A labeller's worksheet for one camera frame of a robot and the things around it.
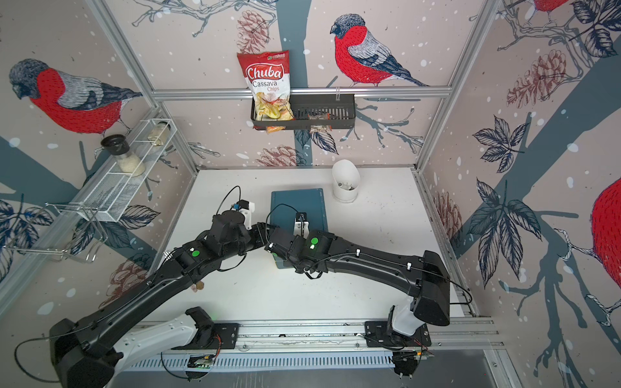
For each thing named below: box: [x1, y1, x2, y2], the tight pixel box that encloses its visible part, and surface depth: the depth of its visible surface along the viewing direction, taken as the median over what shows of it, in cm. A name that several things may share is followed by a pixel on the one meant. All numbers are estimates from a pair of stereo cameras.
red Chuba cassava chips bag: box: [236, 50, 296, 135], surface depth 85 cm
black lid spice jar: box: [101, 134, 147, 178], surface depth 72 cm
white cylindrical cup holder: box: [331, 159, 361, 203], surface depth 103 cm
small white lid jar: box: [147, 121, 172, 147], surface depth 87 cm
